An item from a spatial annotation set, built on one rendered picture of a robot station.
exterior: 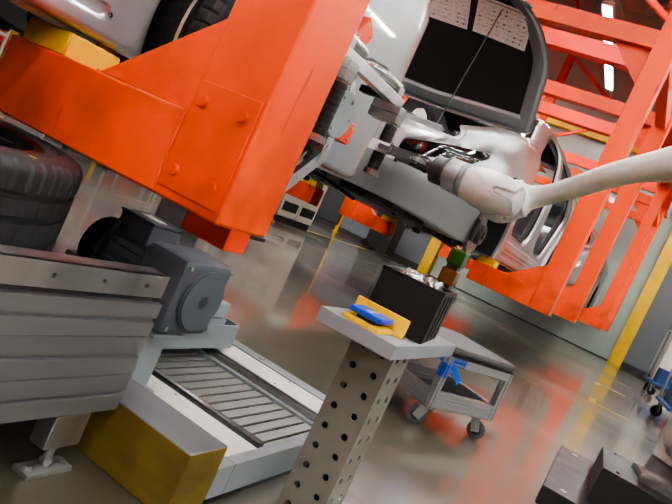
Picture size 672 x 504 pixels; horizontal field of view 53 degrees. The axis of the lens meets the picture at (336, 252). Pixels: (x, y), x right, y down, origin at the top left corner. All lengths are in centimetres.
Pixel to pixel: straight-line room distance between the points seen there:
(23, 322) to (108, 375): 25
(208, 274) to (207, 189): 35
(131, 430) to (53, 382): 21
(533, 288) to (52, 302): 440
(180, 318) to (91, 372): 29
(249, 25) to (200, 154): 24
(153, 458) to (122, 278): 34
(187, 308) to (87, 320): 35
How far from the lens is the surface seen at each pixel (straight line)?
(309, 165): 199
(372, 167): 186
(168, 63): 132
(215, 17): 165
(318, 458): 145
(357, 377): 140
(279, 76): 115
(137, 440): 133
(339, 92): 157
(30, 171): 113
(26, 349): 111
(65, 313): 112
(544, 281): 519
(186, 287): 144
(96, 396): 128
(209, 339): 200
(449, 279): 160
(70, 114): 143
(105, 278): 114
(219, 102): 120
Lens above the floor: 64
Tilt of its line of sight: 4 degrees down
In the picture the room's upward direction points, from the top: 25 degrees clockwise
